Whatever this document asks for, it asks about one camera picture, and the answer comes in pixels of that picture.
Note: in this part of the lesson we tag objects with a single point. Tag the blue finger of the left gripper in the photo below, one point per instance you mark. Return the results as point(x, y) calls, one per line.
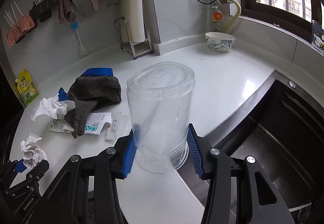
point(20, 166)

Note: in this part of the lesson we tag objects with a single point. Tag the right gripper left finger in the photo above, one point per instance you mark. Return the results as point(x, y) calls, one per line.
point(66, 198)

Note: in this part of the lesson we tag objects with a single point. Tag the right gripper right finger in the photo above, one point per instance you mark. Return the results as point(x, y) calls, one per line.
point(258, 200)

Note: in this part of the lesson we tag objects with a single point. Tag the white LOVE cardboard package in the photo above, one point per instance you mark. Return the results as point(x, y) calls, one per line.
point(95, 124)

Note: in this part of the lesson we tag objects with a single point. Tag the blue plastic strip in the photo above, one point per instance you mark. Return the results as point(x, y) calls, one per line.
point(62, 95)

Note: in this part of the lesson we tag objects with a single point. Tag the clear plastic cup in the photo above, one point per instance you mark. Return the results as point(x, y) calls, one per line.
point(160, 99)

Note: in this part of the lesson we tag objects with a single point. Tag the printed paper ball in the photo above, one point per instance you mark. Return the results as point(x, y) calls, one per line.
point(33, 153)

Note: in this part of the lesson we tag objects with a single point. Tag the black kitchen sink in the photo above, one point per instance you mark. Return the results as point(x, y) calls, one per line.
point(281, 126)

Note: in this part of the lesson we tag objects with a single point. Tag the crumpled white tissue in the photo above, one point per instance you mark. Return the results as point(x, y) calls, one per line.
point(53, 107)

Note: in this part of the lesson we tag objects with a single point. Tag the yellow green refill pouch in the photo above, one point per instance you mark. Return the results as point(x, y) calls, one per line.
point(26, 88)

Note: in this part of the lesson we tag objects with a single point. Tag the dark grey towel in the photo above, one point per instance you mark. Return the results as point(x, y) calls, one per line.
point(90, 93)

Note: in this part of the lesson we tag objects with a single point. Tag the blue strip behind towel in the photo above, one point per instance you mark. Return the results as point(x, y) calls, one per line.
point(98, 72)

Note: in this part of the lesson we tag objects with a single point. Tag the blue white bottle brush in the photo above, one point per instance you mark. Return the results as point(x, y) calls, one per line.
point(82, 47)

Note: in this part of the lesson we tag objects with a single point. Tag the pink sponge cloth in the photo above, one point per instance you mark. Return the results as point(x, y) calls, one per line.
point(25, 24)

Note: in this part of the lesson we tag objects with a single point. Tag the mauve hanging cloth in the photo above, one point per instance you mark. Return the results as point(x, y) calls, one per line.
point(65, 15)

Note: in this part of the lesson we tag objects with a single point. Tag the white patterned ceramic bowl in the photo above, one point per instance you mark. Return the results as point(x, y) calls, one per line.
point(220, 42)

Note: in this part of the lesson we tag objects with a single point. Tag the black wall hook rail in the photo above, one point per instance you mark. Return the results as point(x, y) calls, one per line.
point(39, 9)

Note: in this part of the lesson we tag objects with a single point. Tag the gas valve with yellow hose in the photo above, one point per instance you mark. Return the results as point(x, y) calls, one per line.
point(216, 16)

